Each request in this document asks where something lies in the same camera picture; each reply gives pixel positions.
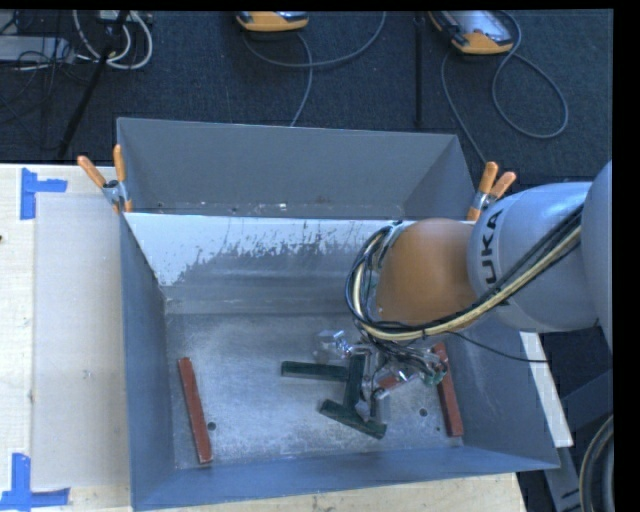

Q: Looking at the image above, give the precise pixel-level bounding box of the dark green flat block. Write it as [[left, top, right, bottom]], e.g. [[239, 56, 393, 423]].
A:
[[342, 353, 367, 417], [319, 398, 389, 441], [280, 360, 351, 384]]

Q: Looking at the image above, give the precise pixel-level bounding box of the grey metal bin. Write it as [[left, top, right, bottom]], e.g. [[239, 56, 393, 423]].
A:
[[115, 117, 562, 512]]

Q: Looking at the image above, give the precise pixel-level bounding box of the red-brown flat block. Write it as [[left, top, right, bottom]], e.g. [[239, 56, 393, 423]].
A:
[[176, 356, 215, 466], [431, 341, 466, 439]]

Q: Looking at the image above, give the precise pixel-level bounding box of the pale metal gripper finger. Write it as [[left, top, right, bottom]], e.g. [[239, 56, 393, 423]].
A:
[[313, 328, 359, 364], [369, 386, 393, 423]]

